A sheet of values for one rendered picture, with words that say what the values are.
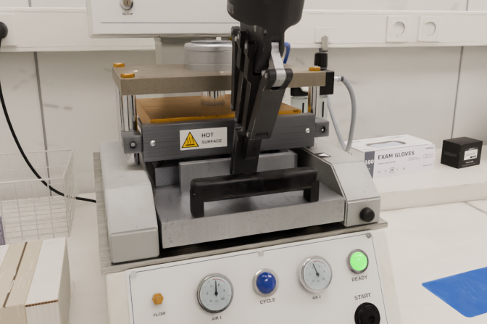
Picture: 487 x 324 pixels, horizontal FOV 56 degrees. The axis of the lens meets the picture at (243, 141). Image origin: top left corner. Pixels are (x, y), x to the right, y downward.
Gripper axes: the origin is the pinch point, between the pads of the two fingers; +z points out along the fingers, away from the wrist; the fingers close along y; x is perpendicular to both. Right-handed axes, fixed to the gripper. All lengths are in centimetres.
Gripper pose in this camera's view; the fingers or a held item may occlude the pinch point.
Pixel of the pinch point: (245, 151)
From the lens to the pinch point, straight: 54.3
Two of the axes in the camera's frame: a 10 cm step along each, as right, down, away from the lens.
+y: 3.0, 5.5, -7.8
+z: -1.1, 8.3, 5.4
